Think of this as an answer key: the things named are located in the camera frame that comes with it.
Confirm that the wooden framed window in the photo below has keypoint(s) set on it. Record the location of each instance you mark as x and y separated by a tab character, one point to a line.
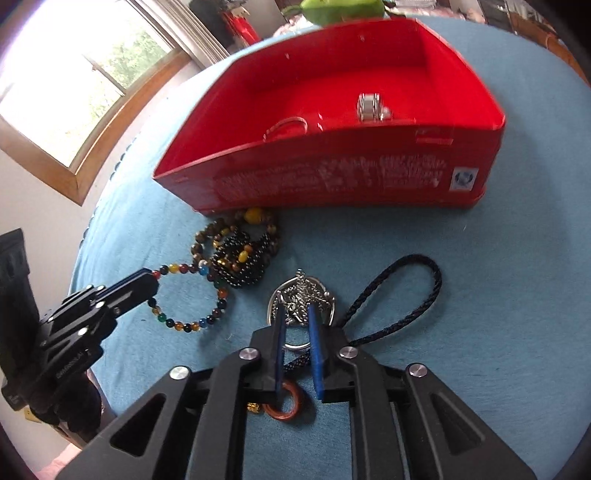
69	152

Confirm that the small gold charm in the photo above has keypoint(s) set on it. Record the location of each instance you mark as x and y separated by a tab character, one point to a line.
252	407

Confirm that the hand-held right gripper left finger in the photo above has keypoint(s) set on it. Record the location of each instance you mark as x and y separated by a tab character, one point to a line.
279	350

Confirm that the red plastic box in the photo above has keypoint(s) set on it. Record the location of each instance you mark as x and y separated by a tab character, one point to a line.
323	175

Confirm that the black jacket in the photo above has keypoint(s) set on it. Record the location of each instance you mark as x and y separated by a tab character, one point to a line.
210	21

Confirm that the green avocado plush toy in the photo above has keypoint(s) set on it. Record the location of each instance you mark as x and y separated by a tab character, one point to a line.
337	10

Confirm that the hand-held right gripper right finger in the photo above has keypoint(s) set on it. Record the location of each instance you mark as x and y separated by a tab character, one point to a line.
316	350

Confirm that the thin silver bangle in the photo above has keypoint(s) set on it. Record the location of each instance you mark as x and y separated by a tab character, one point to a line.
286	120

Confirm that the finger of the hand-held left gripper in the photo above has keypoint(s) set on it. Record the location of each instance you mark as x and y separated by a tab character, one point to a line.
138	295
129	280

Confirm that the red bag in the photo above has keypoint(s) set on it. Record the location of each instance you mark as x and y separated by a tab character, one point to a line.
242	25

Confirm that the blue blanket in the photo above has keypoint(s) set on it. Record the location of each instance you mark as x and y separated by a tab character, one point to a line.
461	286

